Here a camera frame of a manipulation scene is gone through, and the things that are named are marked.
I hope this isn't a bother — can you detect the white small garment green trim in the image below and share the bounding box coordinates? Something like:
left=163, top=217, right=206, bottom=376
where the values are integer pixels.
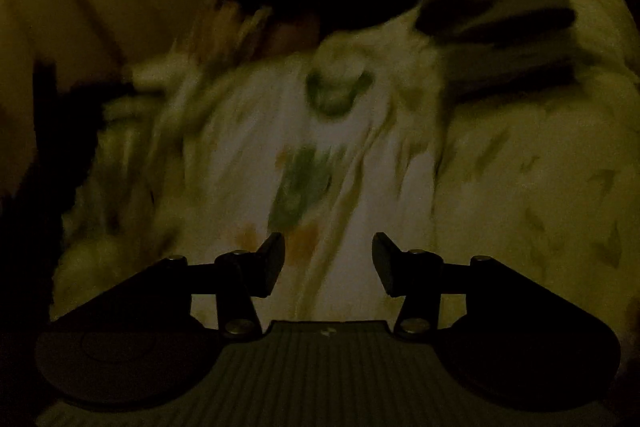
left=177, top=27, right=440, bottom=321

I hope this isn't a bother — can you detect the dark folded clothes stack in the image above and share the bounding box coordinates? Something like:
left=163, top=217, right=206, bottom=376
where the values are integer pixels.
left=414, top=0, right=584, bottom=107

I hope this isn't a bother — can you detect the floral white bed quilt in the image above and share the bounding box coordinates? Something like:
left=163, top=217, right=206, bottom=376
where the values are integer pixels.
left=50, top=0, right=639, bottom=355

